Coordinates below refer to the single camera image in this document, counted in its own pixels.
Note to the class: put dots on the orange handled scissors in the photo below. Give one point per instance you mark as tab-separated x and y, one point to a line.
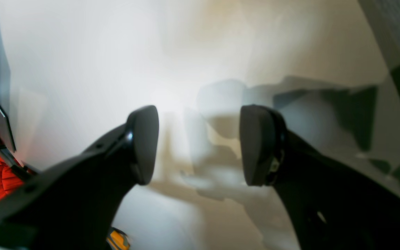
117	240

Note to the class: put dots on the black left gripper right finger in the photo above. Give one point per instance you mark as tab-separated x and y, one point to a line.
331	205

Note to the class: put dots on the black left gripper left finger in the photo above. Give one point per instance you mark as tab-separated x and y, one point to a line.
71	205

